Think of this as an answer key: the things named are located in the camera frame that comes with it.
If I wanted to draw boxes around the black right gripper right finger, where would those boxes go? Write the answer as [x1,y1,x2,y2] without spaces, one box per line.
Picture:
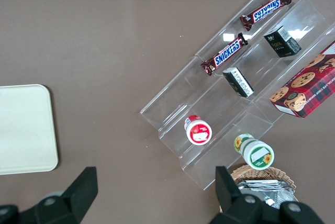
[208,165,326,224]

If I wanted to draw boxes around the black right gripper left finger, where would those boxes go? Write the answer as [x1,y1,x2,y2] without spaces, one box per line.
[0,166,99,224]

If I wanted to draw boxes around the light wicker basket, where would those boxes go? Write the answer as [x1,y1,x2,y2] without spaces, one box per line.
[229,164,300,205]

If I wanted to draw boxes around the beige plastic tray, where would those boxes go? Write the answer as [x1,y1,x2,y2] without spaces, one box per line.
[0,84,59,175]

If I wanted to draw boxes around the silver foil packet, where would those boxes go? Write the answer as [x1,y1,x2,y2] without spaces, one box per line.
[236,178,296,210]

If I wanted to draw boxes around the green sunflower lidded cup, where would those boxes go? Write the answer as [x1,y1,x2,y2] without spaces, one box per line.
[233,133,275,170]

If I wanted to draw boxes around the red lidded cup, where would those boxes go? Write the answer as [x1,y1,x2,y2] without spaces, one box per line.
[183,115,213,147]

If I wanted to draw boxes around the clear acrylic stepped shelf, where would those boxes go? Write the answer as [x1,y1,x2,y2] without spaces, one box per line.
[139,0,335,192]

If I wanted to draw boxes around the small black carton box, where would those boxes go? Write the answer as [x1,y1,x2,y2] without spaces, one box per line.
[222,66,255,98]
[262,25,303,58]

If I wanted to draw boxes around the red chocolate chip cookie box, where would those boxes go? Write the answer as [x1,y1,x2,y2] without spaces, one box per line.
[269,40,335,119]

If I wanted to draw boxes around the brown Snickers bar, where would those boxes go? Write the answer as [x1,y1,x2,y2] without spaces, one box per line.
[239,0,293,32]
[200,32,249,77]

